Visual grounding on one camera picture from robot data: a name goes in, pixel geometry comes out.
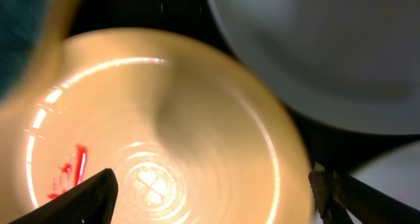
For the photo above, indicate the light green plate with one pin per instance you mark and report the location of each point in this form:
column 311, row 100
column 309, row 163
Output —
column 395, row 174
column 352, row 64

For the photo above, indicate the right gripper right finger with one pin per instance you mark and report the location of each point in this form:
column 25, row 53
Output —
column 338, row 196

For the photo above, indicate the yellow plate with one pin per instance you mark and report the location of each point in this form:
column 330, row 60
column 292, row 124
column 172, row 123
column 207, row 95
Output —
column 190, row 134

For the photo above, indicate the green yellow sponge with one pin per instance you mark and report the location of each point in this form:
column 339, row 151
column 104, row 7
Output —
column 24, row 25

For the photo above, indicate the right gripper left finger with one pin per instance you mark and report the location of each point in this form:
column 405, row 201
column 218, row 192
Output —
column 92, row 201

